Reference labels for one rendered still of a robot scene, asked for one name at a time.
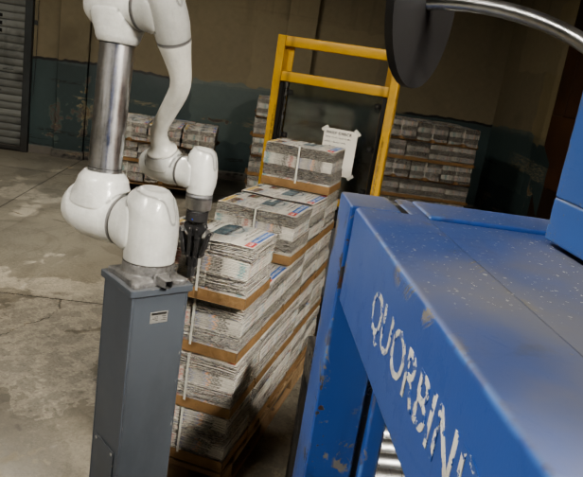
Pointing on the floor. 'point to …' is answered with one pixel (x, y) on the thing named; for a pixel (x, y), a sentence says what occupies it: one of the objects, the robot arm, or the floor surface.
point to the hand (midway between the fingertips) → (191, 266)
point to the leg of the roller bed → (296, 427)
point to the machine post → (342, 372)
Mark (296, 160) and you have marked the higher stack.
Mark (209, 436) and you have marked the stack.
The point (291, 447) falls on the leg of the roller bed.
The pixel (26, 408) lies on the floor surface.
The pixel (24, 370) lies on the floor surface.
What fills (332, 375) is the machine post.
